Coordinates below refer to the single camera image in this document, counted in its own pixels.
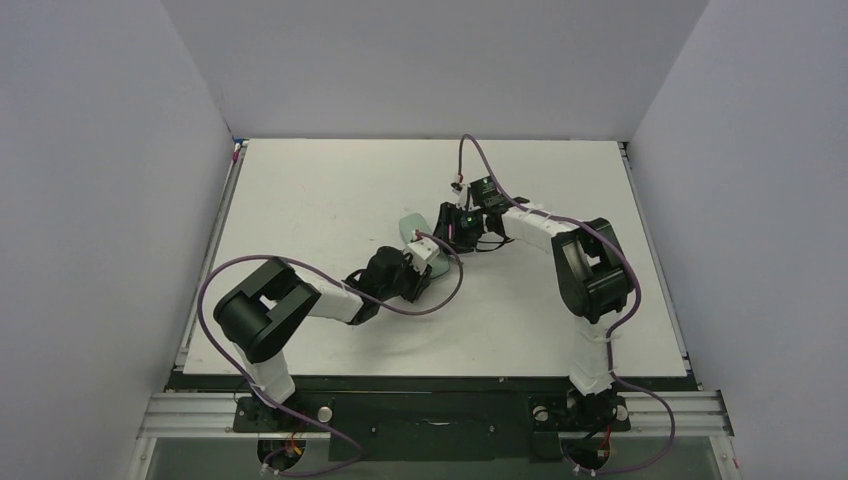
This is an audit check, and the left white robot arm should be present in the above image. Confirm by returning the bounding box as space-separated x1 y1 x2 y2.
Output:
213 240 438 404

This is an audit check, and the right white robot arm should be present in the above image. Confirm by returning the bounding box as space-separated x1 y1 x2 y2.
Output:
435 174 634 396

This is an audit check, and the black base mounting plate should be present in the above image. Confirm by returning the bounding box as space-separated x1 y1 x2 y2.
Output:
165 375 697 463

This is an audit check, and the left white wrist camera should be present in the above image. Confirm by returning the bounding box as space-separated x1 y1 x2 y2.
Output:
403 229 440 275

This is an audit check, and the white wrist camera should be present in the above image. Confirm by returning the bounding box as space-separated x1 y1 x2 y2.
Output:
451 173 471 211
403 229 440 275

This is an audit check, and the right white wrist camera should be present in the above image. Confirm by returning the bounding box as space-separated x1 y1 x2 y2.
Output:
451 173 471 211

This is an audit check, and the aluminium rail frame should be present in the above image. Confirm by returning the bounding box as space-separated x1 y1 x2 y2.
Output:
127 390 742 479

